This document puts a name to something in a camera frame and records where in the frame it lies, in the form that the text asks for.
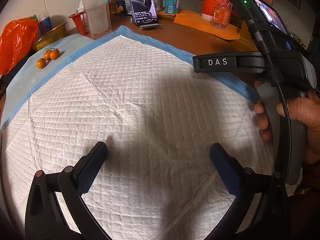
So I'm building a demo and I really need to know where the orange cloth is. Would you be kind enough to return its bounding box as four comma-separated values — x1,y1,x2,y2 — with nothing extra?
157,9,241,40

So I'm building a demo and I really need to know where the orange drink bottle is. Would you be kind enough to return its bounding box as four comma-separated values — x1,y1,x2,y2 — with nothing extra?
211,0,232,31

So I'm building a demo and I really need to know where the black smartphone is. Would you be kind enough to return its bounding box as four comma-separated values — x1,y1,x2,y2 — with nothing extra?
127,0,158,27

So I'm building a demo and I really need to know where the phone stand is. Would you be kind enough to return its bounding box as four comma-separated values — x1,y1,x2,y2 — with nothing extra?
130,17,163,30

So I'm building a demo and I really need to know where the white absorbent pad blue border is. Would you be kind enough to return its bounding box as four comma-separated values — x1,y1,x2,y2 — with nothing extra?
0,25,288,240

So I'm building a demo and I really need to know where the printed tin can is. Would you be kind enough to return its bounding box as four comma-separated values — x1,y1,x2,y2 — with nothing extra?
151,0,164,12

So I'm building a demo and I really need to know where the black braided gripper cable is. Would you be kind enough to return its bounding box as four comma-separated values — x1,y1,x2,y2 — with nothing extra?
249,17,294,183

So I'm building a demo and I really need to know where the blue smiley tin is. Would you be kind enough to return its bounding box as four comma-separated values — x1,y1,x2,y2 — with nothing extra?
115,0,133,15

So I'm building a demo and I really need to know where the brass metal basin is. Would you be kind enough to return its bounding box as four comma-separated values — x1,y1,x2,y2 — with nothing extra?
32,21,68,52

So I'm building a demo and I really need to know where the person's right hand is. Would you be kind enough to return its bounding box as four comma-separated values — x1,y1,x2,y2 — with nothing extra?
254,80,320,167

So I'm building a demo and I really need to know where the orange plastic bag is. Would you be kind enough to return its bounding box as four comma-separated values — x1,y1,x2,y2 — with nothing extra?
0,17,39,75

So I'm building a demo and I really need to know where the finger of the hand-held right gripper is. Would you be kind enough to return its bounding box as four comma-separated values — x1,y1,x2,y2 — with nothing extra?
192,51,266,74

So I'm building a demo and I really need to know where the red plastic basket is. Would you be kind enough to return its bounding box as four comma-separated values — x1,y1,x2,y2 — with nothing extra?
68,10,90,36

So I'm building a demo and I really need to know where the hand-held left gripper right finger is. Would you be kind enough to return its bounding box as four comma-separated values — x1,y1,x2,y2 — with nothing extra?
209,143,288,240

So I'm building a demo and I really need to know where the light blue underpad sheet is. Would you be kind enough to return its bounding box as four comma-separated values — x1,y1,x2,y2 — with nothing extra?
5,34,90,95

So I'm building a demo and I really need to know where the clear plastic container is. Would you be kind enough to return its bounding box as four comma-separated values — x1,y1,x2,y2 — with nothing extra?
80,0,112,40

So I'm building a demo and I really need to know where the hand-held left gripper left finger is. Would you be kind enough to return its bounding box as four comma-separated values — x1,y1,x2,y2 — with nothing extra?
24,141,112,240

